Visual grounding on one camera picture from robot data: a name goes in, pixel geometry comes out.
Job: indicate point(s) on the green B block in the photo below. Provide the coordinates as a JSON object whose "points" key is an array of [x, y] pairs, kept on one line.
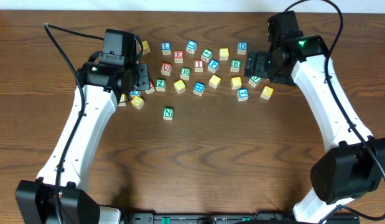
{"points": [[235, 65]]}

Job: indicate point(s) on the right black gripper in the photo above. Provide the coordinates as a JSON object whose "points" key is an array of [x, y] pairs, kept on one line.
{"points": [[255, 64]]}

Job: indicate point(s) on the green J block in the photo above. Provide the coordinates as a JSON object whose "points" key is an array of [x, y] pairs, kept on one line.
{"points": [[254, 81]]}

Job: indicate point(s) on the blue 2 block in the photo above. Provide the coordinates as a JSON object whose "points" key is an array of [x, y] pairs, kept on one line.
{"points": [[135, 93]]}

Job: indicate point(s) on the green Z block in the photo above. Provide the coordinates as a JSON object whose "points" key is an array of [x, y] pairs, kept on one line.
{"points": [[160, 84]]}

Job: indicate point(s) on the blue T block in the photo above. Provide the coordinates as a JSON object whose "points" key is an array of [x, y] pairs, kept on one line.
{"points": [[242, 94]]}

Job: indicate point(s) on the yellow S block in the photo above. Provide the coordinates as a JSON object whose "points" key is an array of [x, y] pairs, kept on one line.
{"points": [[214, 81]]}

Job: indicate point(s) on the blue tilted L block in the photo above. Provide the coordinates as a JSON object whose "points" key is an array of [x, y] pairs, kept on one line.
{"points": [[191, 47]]}

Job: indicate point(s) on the blue E block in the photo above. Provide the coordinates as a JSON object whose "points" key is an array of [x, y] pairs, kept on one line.
{"points": [[199, 88]]}

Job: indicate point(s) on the green N block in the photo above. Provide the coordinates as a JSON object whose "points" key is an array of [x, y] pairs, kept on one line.
{"points": [[168, 114]]}

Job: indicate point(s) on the red 1 block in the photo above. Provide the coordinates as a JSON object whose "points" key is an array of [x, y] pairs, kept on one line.
{"points": [[151, 88]]}

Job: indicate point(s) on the blue P block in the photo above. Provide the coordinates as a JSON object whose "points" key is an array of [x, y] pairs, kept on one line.
{"points": [[213, 65]]}

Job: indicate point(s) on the red E block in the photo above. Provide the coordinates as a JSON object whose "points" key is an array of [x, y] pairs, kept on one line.
{"points": [[178, 56]]}

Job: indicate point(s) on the yellow block bottom left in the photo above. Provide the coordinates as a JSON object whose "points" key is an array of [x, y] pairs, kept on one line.
{"points": [[137, 102]]}

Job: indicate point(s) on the red I block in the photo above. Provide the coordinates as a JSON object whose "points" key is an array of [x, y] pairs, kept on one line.
{"points": [[198, 66]]}

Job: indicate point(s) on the green R block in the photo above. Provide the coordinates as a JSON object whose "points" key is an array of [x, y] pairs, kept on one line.
{"points": [[185, 73]]}

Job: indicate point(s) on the yellow C block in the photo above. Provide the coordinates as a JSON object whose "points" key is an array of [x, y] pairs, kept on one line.
{"points": [[122, 100]]}

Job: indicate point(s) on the green 4 block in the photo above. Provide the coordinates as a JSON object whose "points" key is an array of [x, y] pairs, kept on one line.
{"points": [[206, 55]]}

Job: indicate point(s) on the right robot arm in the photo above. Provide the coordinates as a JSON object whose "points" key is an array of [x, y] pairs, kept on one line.
{"points": [[354, 160]]}

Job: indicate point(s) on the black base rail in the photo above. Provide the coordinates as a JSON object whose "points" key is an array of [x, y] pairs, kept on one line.
{"points": [[261, 217]]}

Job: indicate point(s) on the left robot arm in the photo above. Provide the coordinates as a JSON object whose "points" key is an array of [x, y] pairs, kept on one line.
{"points": [[59, 192]]}

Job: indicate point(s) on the plain yellow block top left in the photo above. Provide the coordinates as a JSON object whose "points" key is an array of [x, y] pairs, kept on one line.
{"points": [[145, 47]]}

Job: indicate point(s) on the red U block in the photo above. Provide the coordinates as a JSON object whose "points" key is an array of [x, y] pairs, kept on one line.
{"points": [[166, 69]]}

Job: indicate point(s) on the yellow M block far right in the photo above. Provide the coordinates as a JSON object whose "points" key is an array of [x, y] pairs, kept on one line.
{"points": [[267, 92]]}

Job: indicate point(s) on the blue D block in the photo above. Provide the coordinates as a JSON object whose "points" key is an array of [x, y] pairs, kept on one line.
{"points": [[242, 48]]}

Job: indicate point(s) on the yellow block top centre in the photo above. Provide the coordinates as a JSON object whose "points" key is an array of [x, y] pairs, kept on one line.
{"points": [[224, 53]]}

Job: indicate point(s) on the yellow block right centre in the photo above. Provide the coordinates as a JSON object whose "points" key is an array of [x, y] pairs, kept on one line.
{"points": [[236, 83]]}

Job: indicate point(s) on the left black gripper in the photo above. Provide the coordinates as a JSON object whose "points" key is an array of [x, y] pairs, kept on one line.
{"points": [[142, 76]]}

